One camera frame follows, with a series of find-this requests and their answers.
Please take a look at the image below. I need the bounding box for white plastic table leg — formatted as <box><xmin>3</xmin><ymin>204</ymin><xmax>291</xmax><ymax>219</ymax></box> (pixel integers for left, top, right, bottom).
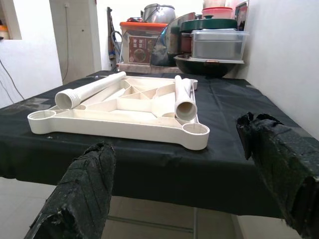
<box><xmin>54</xmin><ymin>71</ymin><xmax>128</xmax><ymax>110</ymax></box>
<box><xmin>173</xmin><ymin>75</ymin><xmax>198</xmax><ymax>123</ymax></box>
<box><xmin>183</xmin><ymin>77</ymin><xmax>199</xmax><ymax>102</ymax></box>

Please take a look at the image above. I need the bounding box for orange lidded clear storage box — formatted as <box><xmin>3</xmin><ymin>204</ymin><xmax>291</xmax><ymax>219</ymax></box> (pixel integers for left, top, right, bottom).
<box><xmin>119</xmin><ymin>21</ymin><xmax>169</xmax><ymax>66</ymax></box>

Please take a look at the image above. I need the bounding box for white plastic children table top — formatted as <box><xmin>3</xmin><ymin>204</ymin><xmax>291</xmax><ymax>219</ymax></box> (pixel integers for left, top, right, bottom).
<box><xmin>27</xmin><ymin>75</ymin><xmax>210</xmax><ymax>151</ymax></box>

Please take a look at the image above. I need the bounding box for dark framed board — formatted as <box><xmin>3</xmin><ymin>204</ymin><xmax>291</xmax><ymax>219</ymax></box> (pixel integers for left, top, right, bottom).
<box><xmin>234</xmin><ymin>0</ymin><xmax>250</xmax><ymax>32</ymax></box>

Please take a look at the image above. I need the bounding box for black wok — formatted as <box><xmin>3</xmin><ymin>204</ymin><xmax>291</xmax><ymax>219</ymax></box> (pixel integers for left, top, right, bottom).
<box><xmin>173</xmin><ymin>56</ymin><xmax>239</xmax><ymax>79</ymax></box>

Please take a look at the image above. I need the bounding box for black tablecloth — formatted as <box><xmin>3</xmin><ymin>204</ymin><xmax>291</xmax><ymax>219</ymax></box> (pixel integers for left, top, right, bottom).
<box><xmin>0</xmin><ymin>70</ymin><xmax>319</xmax><ymax>220</ymax></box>

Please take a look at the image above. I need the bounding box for thin black cable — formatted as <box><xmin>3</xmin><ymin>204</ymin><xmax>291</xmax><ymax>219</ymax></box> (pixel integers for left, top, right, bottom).
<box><xmin>0</xmin><ymin>59</ymin><xmax>25</xmax><ymax>102</ymax></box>

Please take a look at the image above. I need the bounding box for steel cooking pot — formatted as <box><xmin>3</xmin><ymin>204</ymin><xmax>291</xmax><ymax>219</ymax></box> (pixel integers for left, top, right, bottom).
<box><xmin>142</xmin><ymin>3</ymin><xmax>176</xmax><ymax>24</ymax></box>

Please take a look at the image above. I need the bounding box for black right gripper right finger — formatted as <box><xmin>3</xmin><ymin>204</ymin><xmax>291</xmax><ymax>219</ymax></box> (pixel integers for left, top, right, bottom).
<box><xmin>236</xmin><ymin>112</ymin><xmax>319</xmax><ymax>239</ymax></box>

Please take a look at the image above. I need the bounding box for red lidded plastic container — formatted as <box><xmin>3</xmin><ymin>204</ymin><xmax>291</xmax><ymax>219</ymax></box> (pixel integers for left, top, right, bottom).
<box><xmin>201</xmin><ymin>6</ymin><xmax>234</xmax><ymax>19</ymax></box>

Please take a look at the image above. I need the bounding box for dark plastic bag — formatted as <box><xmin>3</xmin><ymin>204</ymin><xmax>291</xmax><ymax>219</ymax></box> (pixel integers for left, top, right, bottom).
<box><xmin>151</xmin><ymin>12</ymin><xmax>196</xmax><ymax>67</ymax></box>

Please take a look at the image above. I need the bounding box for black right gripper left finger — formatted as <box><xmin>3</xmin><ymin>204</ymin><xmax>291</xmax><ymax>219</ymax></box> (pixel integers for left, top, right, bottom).
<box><xmin>24</xmin><ymin>141</ymin><xmax>117</xmax><ymax>239</ymax></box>

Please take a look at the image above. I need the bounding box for clear plastic food container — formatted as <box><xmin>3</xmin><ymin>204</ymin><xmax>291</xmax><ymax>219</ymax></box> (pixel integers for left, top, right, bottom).
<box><xmin>190</xmin><ymin>29</ymin><xmax>250</xmax><ymax>60</ymax></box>

